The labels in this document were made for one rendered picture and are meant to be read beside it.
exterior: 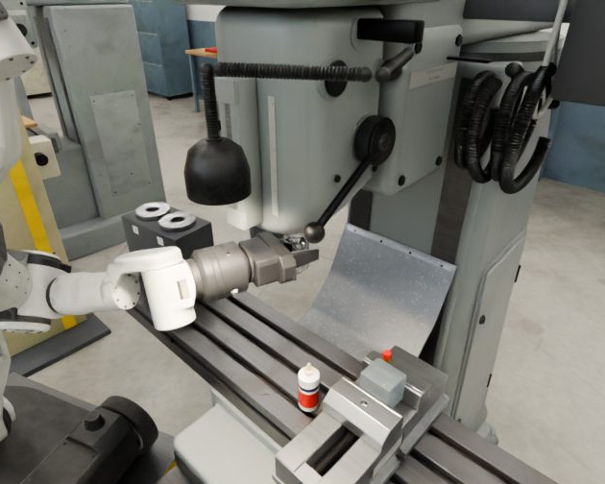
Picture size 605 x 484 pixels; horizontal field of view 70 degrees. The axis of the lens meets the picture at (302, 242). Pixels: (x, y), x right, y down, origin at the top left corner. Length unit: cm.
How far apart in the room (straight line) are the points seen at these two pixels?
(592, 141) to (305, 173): 438
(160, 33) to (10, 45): 733
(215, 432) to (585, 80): 90
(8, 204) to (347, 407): 192
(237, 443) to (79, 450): 54
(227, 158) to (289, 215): 20
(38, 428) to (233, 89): 120
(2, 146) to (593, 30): 74
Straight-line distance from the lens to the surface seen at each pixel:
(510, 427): 224
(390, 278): 112
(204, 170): 46
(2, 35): 60
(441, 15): 78
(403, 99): 70
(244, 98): 59
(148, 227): 116
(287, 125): 58
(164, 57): 794
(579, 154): 492
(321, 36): 57
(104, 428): 140
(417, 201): 104
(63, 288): 81
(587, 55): 70
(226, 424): 104
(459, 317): 116
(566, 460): 224
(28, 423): 156
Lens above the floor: 165
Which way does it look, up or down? 30 degrees down
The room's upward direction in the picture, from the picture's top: straight up
